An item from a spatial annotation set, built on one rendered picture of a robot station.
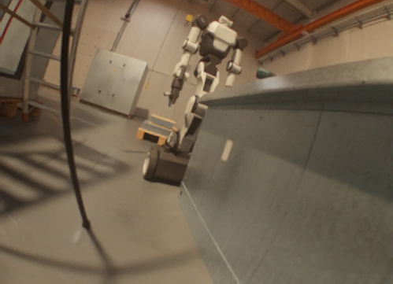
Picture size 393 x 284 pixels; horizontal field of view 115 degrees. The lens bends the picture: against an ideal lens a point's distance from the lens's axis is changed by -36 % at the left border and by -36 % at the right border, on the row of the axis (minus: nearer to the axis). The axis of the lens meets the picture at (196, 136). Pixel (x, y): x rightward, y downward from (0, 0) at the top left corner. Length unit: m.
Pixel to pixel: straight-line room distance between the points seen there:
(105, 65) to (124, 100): 1.53
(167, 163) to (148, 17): 12.07
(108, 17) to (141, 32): 2.52
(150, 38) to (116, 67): 5.33
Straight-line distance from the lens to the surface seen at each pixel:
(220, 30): 1.72
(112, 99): 7.27
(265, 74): 1.12
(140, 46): 12.22
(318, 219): 0.40
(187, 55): 1.60
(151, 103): 11.48
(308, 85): 0.42
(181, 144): 1.56
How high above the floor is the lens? 0.45
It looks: 3 degrees down
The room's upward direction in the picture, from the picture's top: 19 degrees clockwise
